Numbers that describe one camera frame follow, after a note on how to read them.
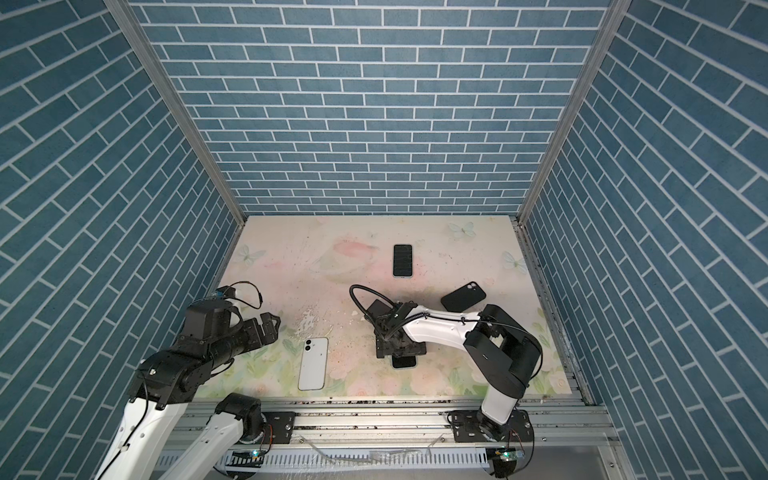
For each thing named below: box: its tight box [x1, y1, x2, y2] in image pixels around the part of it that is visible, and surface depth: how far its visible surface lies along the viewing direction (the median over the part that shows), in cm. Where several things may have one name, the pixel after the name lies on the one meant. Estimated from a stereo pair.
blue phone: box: [393, 244, 413, 278], surface depth 110 cm
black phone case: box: [441, 281, 487, 313], surface depth 101 cm
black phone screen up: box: [392, 355, 416, 368], surface depth 86 cm
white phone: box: [298, 336, 329, 391], surface depth 86 cm
